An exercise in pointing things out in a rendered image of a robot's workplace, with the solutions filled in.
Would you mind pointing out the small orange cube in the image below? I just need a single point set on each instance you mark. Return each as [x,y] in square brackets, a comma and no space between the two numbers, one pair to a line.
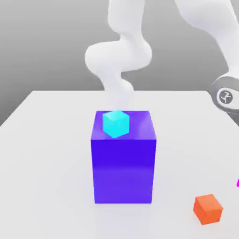
[208,209]

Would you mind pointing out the small cyan cube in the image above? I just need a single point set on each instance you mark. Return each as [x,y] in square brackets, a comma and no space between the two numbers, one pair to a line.
[115,123]

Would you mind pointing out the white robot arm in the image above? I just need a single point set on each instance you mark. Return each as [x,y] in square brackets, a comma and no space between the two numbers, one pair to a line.
[119,56]

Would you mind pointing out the large blue box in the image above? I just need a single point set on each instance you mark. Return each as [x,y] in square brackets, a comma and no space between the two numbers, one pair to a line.
[123,168]

